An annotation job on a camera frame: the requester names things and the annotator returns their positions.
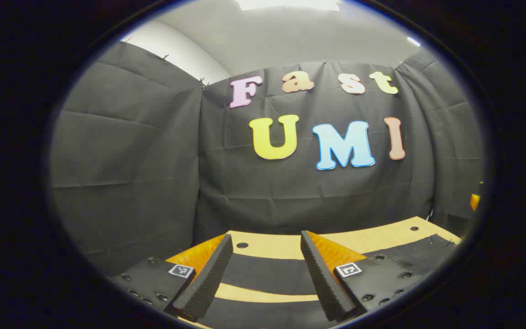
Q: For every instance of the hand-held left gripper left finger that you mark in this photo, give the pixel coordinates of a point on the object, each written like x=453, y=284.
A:
x=208, y=283

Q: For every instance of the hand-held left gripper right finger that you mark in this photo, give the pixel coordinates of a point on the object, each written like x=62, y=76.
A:
x=324, y=283

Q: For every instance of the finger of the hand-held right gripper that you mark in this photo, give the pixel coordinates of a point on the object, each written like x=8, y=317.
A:
x=475, y=201

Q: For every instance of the ceiling light panel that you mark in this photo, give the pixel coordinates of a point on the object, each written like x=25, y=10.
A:
x=286, y=4

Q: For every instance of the dark grey jeans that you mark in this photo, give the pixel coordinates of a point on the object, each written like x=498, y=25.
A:
x=265, y=274

